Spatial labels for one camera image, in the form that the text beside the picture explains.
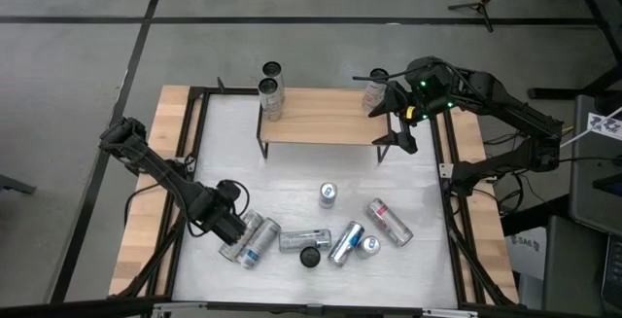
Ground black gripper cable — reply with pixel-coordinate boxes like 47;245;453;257
186;179;252;239
352;67;414;82

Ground Celsius can red print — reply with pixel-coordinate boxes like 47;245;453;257
362;67;391;114
364;197;415;249

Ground white labelled box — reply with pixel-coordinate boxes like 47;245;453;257
504;225;548;280

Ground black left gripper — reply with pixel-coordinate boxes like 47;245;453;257
187;179;250;248

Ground wooden shelf black legs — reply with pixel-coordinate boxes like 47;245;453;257
256;87;393;164

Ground Celsius can orange print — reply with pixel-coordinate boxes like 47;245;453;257
260;60;286;103
257;77;285;123
218;209;264;263

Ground white tag blue print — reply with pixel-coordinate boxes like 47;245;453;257
586;108;622;143

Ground black aluminium table frame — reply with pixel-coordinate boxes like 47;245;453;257
107;77;520;317

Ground grey equipment cabinet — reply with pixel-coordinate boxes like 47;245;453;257
568;94;622;236

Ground white cable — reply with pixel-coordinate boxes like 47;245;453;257
558;107;622;148

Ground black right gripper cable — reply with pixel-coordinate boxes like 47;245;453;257
352;67;414;82

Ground dark grey box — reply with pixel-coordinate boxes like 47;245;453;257
541;213;608;318

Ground small silver can blue text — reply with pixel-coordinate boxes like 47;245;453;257
354;234;382;261

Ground black screen device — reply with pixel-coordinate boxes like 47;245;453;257
592;171;622;197

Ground white table cover sheet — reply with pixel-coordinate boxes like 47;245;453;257
170;93;461;309

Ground black tripod stand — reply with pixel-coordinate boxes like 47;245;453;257
446;0;506;34

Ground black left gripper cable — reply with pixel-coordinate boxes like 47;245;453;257
186;179;252;239

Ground grey furniture foot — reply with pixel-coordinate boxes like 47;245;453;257
0;173;38;196

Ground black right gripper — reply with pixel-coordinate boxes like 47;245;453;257
367;55;461;156

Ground black desk leg frame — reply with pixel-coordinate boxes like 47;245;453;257
488;0;622;101

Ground black keypad device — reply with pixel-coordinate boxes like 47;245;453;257
601;233;622;312

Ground tall silver blue can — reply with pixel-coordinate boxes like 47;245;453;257
327;220;366;268

